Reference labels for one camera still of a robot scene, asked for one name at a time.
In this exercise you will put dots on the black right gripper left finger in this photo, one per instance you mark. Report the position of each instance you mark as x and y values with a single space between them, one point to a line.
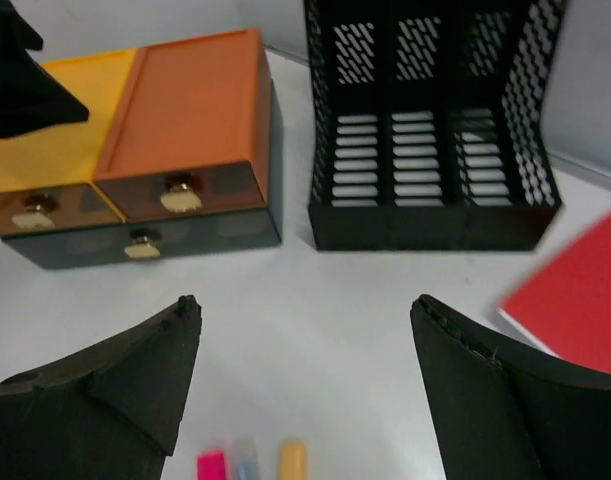
110 411

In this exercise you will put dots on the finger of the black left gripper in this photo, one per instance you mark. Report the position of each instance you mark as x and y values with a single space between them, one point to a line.
30 98

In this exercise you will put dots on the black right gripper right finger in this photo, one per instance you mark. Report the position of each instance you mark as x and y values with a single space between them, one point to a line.
504 410

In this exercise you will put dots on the pink highlighter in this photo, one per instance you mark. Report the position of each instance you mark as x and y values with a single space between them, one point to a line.
212 465

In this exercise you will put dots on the blue highlighter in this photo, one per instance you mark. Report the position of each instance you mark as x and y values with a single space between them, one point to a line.
244 460

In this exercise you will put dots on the light orange highlighter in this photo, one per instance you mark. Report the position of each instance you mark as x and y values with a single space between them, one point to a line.
293 460

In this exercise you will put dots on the red notebook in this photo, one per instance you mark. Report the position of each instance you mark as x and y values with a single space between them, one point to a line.
565 308

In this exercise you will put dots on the orange yellow drawer organizer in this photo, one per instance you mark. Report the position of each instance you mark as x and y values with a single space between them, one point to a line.
181 155

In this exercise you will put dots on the black mesh file rack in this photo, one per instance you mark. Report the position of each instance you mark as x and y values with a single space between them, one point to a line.
428 124

